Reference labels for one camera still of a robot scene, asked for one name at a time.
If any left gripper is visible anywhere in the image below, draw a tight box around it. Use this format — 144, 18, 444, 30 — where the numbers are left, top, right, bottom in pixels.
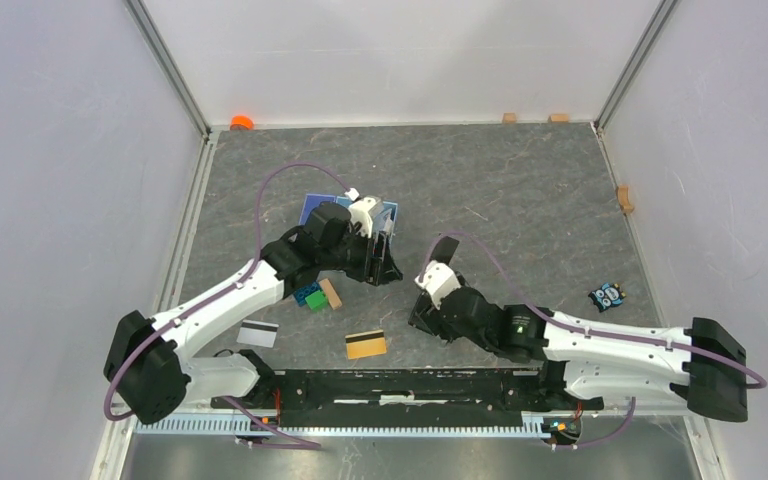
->
319, 223, 403, 287

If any gold credit card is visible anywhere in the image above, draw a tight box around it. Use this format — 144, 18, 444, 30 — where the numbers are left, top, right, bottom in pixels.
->
345, 330, 387, 360

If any silver credit card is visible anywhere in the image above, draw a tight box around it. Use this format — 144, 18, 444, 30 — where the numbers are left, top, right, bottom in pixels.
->
236, 320, 279, 348

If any black card holder wallet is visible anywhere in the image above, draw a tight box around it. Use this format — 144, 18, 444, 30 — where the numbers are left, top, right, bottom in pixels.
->
429, 236, 460, 264

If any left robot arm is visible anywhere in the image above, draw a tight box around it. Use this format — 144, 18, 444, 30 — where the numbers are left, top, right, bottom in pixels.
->
103, 196, 403, 425

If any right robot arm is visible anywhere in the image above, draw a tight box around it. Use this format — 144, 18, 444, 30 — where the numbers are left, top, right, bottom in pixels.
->
408, 287, 748, 423

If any light blue bin with cards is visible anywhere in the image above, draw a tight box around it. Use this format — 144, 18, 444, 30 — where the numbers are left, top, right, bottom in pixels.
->
374, 201, 398, 241

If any green toy brick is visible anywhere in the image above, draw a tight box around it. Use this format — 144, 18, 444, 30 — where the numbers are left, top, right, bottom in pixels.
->
305, 290, 329, 312

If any blue toy brick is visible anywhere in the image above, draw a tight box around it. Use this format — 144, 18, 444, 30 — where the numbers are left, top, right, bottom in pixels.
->
293, 282, 321, 307

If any purple plastic bin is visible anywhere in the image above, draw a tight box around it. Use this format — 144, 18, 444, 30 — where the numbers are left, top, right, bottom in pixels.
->
299, 193, 336, 225

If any blue owl toy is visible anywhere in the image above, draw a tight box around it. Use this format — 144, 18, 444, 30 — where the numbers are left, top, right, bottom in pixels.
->
588, 283, 627, 312

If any orange round object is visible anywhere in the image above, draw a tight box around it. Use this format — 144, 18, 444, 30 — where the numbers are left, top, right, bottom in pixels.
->
229, 115, 254, 130

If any wooden arch block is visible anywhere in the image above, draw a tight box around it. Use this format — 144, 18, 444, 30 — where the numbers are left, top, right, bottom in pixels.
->
616, 185, 635, 215

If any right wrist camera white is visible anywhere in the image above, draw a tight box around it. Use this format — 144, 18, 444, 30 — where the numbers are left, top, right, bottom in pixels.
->
414, 260, 462, 310

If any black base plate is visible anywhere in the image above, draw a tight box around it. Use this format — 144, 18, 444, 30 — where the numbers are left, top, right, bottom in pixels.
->
238, 368, 604, 428

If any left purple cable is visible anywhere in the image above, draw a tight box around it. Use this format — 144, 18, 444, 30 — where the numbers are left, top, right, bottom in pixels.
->
103, 162, 359, 452

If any aluminium frame rail left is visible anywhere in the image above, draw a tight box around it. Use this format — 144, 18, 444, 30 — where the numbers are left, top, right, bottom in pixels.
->
89, 0, 216, 479

